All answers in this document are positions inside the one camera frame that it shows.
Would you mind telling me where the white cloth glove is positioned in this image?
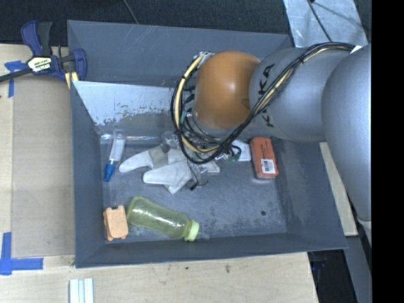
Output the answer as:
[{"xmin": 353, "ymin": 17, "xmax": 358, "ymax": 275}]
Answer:
[{"xmin": 118, "ymin": 146, "xmax": 222, "ymax": 196}]

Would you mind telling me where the grey metal bin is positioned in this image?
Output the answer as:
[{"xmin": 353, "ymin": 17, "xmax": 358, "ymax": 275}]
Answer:
[{"xmin": 66, "ymin": 20, "xmax": 350, "ymax": 269}]

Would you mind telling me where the yellow clear plastic bottle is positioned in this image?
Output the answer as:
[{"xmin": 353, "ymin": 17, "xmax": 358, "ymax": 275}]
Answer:
[{"xmin": 126, "ymin": 195, "xmax": 201, "ymax": 242}]

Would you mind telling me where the orange box with barcode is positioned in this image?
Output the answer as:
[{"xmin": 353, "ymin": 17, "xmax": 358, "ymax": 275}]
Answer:
[{"xmin": 249, "ymin": 136, "xmax": 280, "ymax": 181}]

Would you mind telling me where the clear spray bottle blue tip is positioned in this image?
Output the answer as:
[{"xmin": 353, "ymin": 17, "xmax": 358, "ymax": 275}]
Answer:
[{"xmin": 103, "ymin": 129, "xmax": 128, "ymax": 183}]

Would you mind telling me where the orange sponge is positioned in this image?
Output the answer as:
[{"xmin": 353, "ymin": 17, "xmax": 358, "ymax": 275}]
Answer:
[{"xmin": 102, "ymin": 204, "xmax": 129, "ymax": 242}]

